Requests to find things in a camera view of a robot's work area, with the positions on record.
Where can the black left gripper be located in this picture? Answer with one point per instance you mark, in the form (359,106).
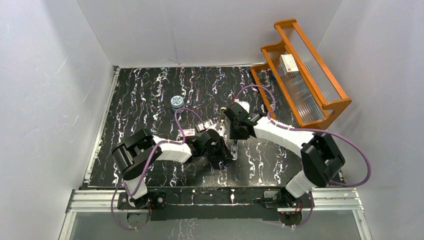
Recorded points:
(222,158)

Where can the cream white stapler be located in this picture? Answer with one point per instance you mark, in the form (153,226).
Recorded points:
(222,122)

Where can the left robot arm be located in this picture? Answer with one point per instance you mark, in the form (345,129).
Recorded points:
(134,155)

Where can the grey staple tray insert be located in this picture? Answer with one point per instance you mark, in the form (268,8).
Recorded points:
(204,125)

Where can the orange wooden shelf rack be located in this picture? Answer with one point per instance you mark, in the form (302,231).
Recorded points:
(314,97)

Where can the blue white round tin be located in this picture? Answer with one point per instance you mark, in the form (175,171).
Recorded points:
(177,102)

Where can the light blue eraser block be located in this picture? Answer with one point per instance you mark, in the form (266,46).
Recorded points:
(234,149)

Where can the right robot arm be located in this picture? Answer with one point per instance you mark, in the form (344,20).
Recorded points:
(320,156)

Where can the white red staple box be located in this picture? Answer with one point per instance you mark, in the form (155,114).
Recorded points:
(189,132)

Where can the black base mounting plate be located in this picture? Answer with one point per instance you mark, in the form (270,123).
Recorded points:
(203,203)

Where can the white red box on shelf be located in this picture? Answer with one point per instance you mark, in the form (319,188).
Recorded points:
(288,65)

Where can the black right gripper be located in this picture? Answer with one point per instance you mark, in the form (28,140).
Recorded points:
(233,135)

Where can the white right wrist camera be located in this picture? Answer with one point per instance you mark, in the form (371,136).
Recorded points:
(244,104)

